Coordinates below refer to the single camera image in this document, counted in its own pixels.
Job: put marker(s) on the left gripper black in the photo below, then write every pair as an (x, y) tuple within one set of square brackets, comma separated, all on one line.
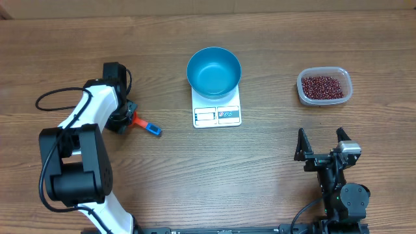
[(123, 124)]

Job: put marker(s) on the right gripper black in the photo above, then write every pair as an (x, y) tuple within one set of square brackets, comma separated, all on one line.
[(302, 147)]

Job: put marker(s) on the orange measuring scoop blue handle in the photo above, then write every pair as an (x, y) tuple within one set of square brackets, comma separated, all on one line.
[(149, 127)]

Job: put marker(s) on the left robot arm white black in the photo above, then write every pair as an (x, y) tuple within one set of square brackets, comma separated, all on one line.
[(76, 173)]

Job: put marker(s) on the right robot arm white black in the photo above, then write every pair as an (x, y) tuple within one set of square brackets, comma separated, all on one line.
[(344, 202)]

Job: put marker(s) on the white digital kitchen scale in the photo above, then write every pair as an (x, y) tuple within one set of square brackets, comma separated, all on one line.
[(210, 113)]

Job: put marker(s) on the blue bowl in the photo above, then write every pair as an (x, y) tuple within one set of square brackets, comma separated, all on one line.
[(214, 72)]

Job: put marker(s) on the red beans in container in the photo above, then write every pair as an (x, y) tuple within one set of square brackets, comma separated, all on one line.
[(322, 87)]

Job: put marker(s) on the clear plastic container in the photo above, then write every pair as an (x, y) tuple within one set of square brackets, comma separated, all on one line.
[(337, 73)]

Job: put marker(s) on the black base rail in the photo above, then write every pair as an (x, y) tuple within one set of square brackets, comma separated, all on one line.
[(281, 229)]

